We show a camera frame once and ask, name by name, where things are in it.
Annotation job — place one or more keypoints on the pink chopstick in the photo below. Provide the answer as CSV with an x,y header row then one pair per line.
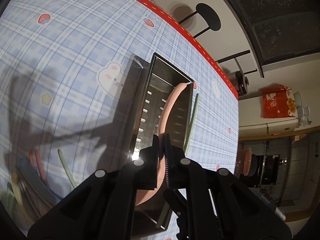
x,y
40,167
31,159

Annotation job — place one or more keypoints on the blue chopstick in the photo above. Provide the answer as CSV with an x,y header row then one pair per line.
x,y
35,183

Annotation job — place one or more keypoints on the red cloth on refrigerator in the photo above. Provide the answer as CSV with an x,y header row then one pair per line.
x,y
278,102

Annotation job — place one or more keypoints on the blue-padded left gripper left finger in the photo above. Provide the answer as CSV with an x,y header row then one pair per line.
x,y
146,176

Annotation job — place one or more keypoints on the rice cooker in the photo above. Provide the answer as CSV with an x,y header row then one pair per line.
x,y
239,81

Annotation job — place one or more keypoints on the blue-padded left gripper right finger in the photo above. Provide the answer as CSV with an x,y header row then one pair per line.
x,y
173,167

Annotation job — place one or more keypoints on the stainless steel utensil tray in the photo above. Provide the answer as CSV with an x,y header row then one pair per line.
x,y
160,96

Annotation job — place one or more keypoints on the black round stool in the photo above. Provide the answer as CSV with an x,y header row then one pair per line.
x,y
209,15

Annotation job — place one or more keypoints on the green chopstick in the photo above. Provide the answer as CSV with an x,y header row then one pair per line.
x,y
66,169
191,123

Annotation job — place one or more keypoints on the dark window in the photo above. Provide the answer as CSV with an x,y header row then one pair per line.
x,y
279,30

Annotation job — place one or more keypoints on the pink spoon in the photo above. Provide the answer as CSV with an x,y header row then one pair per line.
x,y
144,195

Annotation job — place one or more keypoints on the white refrigerator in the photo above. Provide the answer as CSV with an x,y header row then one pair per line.
x,y
269,128

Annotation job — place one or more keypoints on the red tablecloth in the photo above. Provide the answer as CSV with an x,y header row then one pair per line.
x,y
157,10

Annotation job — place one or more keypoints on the blue plaid table mat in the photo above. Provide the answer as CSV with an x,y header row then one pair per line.
x,y
64,64

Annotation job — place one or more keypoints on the black metal rack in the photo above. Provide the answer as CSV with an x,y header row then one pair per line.
x,y
243,61

